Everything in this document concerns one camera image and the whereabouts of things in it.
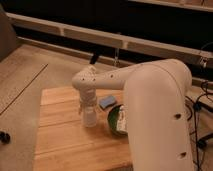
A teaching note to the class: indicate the green bowl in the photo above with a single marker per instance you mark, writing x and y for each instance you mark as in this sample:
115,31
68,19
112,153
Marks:
112,121

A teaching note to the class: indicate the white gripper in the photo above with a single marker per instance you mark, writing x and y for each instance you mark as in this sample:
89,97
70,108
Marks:
86,103

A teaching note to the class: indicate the black caster wheel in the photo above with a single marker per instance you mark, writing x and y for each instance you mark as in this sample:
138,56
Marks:
4,137

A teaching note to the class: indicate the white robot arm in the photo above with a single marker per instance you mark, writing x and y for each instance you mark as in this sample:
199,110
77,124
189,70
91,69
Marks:
154,104

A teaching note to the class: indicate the white ceramic cup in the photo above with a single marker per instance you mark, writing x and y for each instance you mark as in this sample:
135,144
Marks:
89,117

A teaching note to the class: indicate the wooden board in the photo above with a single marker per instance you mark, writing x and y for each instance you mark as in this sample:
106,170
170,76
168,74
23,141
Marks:
64,144

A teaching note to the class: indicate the blue eraser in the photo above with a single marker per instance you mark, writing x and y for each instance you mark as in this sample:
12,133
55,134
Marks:
107,101

